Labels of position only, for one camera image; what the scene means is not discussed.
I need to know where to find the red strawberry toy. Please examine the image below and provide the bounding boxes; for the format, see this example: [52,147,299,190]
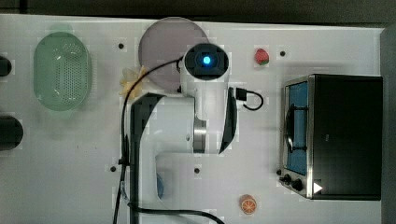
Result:
[255,49,270,65]

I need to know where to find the yellow felt fries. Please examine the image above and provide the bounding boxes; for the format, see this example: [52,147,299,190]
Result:
[120,66,147,101]

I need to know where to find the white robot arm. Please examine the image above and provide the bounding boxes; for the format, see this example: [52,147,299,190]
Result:
[123,43,237,224]

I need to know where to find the grey round plate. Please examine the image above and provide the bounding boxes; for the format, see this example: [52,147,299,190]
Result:
[138,17,209,91]

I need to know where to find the black cylinder mount upper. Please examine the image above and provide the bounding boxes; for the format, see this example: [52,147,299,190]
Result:
[0,57,12,77]

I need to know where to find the green perforated basket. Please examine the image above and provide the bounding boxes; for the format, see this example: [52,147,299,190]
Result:
[34,32,92,111]

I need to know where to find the black toaster oven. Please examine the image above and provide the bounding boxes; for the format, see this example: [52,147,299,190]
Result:
[276,74,383,201]

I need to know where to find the orange slice toy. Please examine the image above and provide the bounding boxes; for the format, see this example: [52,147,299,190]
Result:
[239,194,257,215]

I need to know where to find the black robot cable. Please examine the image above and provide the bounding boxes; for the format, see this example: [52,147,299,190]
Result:
[111,57,226,224]

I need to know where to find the black wrist camera with cable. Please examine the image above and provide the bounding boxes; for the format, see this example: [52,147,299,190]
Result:
[236,88,264,111]

